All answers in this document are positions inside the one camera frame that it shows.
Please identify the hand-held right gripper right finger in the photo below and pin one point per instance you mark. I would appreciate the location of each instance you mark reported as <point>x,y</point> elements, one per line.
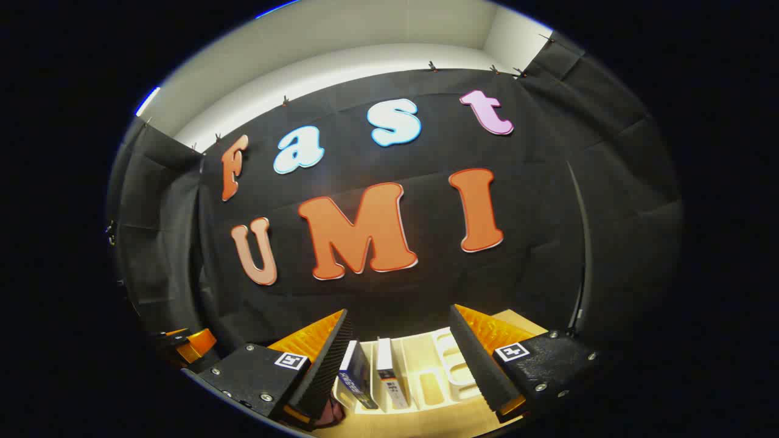
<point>481,359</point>

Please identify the white spine book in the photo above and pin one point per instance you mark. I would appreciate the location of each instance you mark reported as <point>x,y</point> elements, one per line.
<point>389,374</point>

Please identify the thin dark pole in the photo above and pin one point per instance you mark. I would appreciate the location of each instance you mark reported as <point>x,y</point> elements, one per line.
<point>584,243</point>

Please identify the blue spine book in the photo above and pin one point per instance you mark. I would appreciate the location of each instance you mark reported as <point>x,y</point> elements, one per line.
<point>356,377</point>

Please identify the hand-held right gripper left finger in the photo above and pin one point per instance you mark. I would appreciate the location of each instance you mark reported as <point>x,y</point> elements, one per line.
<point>325,371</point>

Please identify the white bookshelf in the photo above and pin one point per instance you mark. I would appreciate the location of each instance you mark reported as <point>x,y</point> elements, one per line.
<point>426,365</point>

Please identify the ceiling light strip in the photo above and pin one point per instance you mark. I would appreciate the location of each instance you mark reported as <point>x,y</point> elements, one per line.
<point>148,101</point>

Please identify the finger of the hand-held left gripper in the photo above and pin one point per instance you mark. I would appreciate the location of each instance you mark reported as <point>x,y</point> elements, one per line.
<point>198,345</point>

